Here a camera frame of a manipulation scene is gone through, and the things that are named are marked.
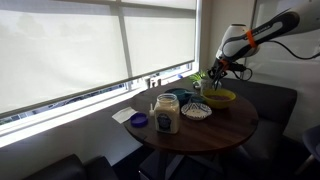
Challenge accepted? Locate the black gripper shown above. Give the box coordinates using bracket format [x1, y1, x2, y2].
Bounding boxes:
[207, 59, 231, 92]

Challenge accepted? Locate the white printed paper cup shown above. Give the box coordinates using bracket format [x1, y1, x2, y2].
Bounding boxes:
[199, 78, 223, 96]

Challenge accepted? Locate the yellow bowl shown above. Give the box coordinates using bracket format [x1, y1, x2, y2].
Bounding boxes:
[202, 88, 237, 110]

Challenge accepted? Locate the blue patterned white small bowl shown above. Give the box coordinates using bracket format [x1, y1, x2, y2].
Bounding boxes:
[180, 102, 213, 121]

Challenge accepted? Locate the dark teal bowl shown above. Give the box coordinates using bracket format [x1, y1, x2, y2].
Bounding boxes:
[164, 87, 198, 106]

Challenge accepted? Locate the small green potted plant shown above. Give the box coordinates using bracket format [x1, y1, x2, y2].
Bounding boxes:
[188, 70, 210, 90]

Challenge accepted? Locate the small teal cup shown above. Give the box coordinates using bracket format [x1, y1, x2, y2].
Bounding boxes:
[189, 95, 207, 105]

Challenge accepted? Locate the black sofa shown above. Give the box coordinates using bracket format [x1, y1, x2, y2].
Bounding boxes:
[219, 77, 299, 169]

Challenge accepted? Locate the glass jar with cream contents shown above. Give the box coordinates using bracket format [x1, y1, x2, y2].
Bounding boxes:
[153, 93, 181, 135]

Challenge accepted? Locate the white window latch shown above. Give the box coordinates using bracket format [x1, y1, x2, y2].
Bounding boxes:
[144, 75, 163, 90]

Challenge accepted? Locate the narrow white roller blind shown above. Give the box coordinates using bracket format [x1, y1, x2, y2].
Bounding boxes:
[121, 0, 198, 80]

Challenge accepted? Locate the blue jar lid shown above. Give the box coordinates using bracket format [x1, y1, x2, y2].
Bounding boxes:
[129, 112, 149, 128]

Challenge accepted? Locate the white table base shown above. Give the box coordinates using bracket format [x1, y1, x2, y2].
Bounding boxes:
[155, 149, 234, 180]

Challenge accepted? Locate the white paper napkin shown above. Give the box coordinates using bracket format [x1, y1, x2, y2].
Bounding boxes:
[111, 106, 138, 125]

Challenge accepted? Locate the blue grey chair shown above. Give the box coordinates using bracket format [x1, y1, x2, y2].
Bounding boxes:
[296, 124, 320, 174]

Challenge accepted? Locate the wide white roller blind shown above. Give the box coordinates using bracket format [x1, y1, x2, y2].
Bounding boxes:
[0, 0, 130, 116]

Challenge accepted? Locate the black leather chair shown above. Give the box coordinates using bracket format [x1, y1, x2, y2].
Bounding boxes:
[21, 153, 119, 180]

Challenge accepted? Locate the wrist camera with orange mount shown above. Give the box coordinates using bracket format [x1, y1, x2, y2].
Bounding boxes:
[226, 59, 249, 74]

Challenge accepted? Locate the looped black wrist cable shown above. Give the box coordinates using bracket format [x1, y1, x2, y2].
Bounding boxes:
[229, 63, 254, 83]

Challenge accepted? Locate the white wall board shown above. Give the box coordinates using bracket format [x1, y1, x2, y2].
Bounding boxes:
[248, 0, 320, 93]

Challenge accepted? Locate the long black arm cable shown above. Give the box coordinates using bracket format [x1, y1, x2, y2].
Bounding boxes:
[265, 39, 320, 61]

